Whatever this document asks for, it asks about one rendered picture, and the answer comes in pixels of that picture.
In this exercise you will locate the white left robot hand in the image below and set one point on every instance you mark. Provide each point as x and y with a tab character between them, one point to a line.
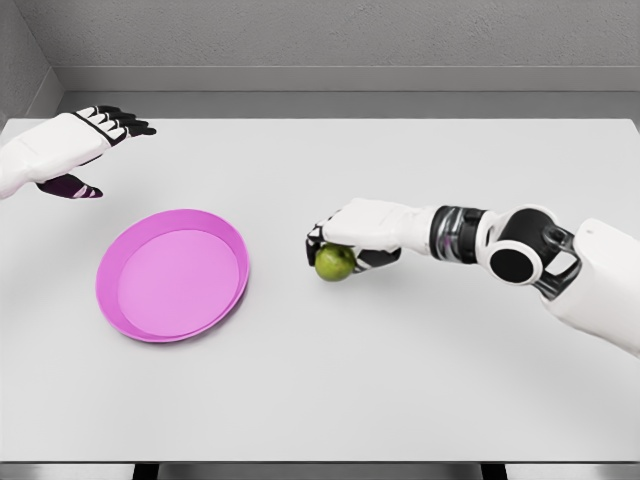
65	140

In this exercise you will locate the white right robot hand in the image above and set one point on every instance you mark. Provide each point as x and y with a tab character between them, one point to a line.
357	225

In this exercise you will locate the green apple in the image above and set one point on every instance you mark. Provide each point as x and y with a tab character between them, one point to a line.
334	262

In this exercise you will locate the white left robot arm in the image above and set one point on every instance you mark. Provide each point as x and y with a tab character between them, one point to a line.
10	167

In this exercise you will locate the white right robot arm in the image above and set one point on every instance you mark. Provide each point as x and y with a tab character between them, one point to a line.
530	250

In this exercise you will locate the pink round plate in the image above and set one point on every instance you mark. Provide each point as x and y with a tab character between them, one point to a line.
172	276

